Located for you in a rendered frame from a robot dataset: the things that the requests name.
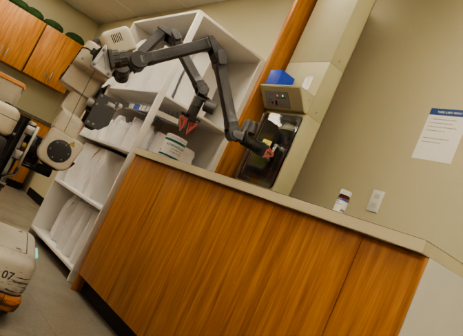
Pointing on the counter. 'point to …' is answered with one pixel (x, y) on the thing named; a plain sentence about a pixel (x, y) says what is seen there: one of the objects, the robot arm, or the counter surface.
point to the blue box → (280, 78)
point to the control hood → (295, 93)
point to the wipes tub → (173, 147)
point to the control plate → (278, 99)
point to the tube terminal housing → (319, 89)
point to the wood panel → (295, 15)
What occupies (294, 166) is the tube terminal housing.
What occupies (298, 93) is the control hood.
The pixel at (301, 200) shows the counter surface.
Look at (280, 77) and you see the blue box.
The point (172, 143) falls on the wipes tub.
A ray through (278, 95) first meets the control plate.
